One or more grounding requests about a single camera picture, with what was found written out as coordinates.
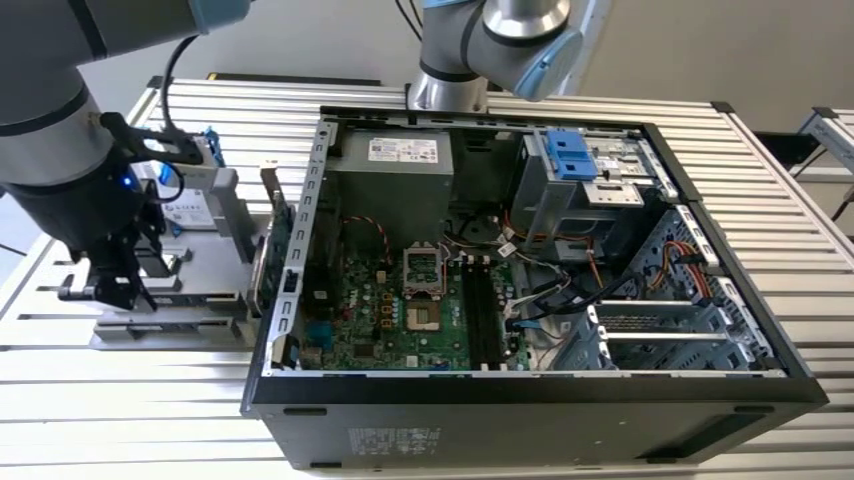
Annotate CPU socket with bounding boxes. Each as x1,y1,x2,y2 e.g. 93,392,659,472
404,295,445,332

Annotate metal socket cover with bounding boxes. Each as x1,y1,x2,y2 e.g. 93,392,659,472
401,242,446,297

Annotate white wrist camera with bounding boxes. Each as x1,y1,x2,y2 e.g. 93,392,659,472
129,160,220,194

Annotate blue drive bay latch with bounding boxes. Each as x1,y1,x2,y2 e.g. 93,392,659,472
542,128,595,182

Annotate orange data wire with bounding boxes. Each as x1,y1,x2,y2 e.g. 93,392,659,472
584,234,605,290

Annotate grey disk bay cage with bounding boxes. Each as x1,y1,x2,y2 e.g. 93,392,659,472
585,299,768,371

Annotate red black fan wire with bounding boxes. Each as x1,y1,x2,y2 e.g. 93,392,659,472
340,214,396,265

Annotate black PC case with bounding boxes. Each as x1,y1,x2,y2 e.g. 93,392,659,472
238,104,832,471

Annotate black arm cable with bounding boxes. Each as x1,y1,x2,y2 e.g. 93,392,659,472
161,34,206,135

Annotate red yellow power wires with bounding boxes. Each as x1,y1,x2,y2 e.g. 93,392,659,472
643,239,709,307

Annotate grey power supply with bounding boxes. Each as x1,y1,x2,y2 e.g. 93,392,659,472
325,127,456,251

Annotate silver hard disk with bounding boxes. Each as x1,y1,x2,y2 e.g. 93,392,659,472
156,192,221,232

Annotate thick black cable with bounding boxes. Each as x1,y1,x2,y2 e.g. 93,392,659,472
525,272,645,319

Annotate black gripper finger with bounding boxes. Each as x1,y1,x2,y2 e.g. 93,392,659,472
57,244,160,312

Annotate grey parts rack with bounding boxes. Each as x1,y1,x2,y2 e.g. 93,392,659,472
87,167,268,351

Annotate black data cable blue plug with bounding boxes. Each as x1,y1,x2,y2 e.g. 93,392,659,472
506,279,581,331

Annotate blue disk carrier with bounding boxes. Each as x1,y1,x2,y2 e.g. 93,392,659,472
158,125,226,237

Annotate black RAM slot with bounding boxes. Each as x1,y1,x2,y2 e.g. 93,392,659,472
468,259,492,372
477,259,500,372
460,259,482,372
485,259,509,372

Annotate green motherboard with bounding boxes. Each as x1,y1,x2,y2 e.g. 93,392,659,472
296,214,534,372

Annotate graphics card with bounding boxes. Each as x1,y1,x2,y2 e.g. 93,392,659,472
245,159,298,314

